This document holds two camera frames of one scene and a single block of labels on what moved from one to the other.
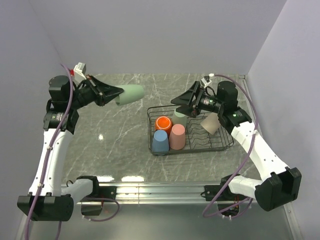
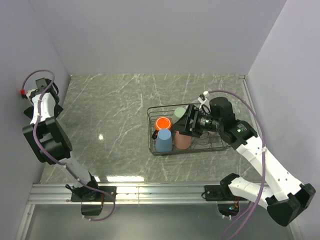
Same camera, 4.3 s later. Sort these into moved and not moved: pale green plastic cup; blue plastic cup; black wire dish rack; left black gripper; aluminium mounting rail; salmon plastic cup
Moved: blue plastic cup; salmon plastic cup; left black gripper
Not moved: aluminium mounting rail; pale green plastic cup; black wire dish rack
